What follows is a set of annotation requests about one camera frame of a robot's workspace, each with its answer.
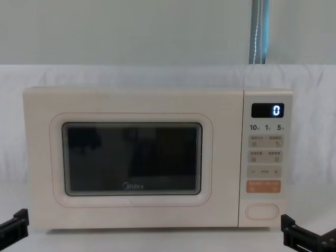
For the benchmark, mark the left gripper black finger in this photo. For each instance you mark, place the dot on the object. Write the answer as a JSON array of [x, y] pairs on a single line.
[[21, 223]]

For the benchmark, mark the pale white curtain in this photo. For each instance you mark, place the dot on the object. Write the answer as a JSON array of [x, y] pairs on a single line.
[[131, 31]]

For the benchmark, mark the cream microwave oven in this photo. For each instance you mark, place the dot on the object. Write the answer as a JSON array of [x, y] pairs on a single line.
[[131, 102]]

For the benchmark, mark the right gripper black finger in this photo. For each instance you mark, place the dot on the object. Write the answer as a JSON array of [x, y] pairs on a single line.
[[291, 236]]

